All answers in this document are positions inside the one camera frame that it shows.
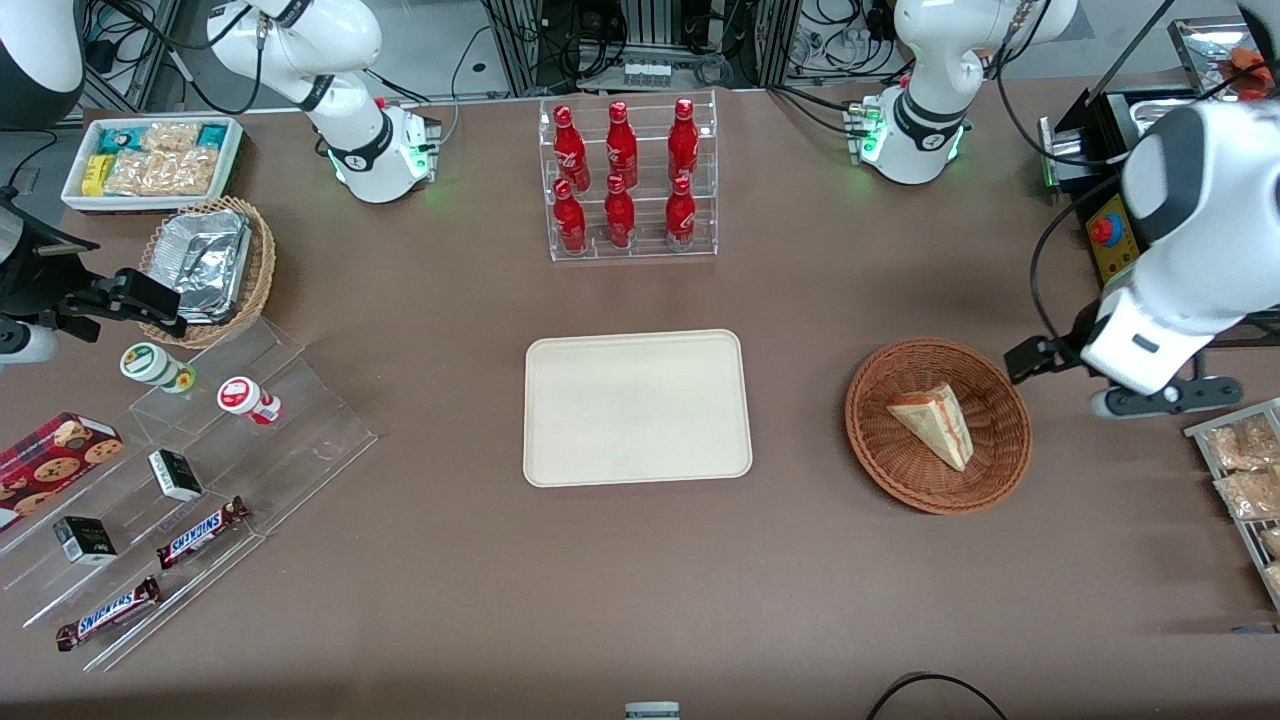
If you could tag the silver box with green light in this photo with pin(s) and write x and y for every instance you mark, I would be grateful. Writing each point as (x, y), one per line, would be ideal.
(1065, 150)

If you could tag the triangular sandwich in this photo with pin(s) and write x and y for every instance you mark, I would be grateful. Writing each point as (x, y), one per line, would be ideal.
(940, 425)

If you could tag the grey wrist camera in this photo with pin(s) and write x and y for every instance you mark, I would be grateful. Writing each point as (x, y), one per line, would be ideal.
(25, 342)
(1165, 397)

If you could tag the clear bagged snack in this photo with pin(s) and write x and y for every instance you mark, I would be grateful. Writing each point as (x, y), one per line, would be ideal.
(1240, 445)
(1250, 495)
(1271, 543)
(1273, 580)

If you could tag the beige plastic tray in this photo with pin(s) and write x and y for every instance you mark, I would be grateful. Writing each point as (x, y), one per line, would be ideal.
(636, 410)

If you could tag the clear acrylic bottle rack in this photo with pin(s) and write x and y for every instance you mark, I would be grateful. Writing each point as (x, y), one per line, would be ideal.
(650, 165)

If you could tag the teal snack packet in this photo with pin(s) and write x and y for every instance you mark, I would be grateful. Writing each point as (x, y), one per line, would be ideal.
(212, 136)
(116, 141)

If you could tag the yellow snack packet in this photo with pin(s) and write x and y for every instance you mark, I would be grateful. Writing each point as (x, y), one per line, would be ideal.
(95, 175)

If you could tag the black food warmer cabinet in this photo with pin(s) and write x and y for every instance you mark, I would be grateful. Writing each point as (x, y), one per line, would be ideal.
(1100, 115)

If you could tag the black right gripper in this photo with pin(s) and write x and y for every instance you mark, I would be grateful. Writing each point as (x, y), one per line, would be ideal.
(38, 283)

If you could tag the brown wicker basket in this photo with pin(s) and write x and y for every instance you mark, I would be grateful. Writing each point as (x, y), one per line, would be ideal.
(900, 470)

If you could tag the stacked aluminium foil trays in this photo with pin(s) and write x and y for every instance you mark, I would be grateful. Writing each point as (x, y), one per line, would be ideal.
(205, 262)

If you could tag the tray of packaged snacks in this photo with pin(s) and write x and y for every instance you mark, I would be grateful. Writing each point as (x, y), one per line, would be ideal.
(1200, 432)

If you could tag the light wicker basket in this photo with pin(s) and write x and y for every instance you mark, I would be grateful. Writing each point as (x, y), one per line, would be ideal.
(262, 270)

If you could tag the green lid yogurt cup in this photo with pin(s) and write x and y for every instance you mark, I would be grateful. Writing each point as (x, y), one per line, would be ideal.
(148, 364)

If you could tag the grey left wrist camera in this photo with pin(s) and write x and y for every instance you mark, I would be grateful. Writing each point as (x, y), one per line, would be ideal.
(1165, 397)

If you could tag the small black box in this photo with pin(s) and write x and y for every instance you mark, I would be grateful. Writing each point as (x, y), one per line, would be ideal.
(176, 476)
(85, 541)

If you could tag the white snack tray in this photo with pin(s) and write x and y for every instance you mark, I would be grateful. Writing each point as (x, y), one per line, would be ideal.
(75, 198)

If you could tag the red emergency stop button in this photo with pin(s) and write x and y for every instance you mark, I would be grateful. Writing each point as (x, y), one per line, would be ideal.
(1105, 231)

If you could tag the red lid yogurt cup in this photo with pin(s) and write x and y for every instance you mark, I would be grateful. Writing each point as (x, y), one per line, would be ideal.
(243, 397)

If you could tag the grey device at table edge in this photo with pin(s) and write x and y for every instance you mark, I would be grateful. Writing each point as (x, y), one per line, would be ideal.
(652, 711)

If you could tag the steel warmer pan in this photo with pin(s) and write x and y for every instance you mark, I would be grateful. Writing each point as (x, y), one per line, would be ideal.
(1160, 108)

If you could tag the aluminium frame rack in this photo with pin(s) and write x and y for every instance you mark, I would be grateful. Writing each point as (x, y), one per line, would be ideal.
(520, 50)

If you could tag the clear rice cracker bag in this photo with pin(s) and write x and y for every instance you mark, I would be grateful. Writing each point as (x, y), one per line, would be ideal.
(170, 137)
(135, 174)
(192, 171)

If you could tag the red cola bottle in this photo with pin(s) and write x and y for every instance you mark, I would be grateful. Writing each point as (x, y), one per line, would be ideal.
(683, 140)
(680, 218)
(621, 145)
(620, 218)
(571, 222)
(570, 150)

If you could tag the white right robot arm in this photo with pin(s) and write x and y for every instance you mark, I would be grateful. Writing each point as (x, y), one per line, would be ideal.
(350, 130)

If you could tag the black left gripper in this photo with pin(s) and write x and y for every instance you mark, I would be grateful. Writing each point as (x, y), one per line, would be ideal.
(1056, 352)

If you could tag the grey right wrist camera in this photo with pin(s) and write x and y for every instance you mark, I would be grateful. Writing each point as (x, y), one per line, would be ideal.
(25, 342)

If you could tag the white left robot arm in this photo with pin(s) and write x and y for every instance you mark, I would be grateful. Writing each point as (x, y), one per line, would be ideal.
(930, 110)

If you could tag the clear acrylic stepped stand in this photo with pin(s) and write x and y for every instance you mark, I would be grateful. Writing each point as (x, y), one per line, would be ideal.
(300, 440)

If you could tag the Snickers chocolate bar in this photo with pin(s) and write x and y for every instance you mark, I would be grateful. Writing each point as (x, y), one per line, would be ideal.
(108, 614)
(200, 533)

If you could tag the white power strip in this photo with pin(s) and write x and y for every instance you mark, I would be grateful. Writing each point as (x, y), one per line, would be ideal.
(646, 73)

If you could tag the red tartan cookie box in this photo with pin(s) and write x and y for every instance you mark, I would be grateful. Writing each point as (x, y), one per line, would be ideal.
(50, 465)

